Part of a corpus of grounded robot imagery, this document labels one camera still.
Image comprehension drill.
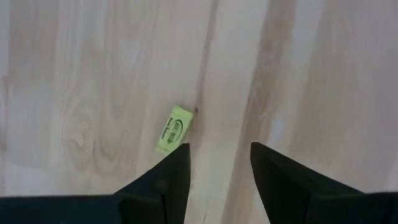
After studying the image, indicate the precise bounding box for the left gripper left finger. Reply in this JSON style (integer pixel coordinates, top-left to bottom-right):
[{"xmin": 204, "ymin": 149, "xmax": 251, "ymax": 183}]
[{"xmin": 114, "ymin": 142, "xmax": 192, "ymax": 224}]

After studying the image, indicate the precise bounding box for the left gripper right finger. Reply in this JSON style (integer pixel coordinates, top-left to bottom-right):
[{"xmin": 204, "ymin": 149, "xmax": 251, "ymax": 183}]
[{"xmin": 250, "ymin": 141, "xmax": 363, "ymax": 224}]

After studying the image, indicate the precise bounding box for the green eraser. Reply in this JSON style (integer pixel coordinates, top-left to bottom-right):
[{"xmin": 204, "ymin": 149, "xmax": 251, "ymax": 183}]
[{"xmin": 155, "ymin": 105, "xmax": 194, "ymax": 156}]

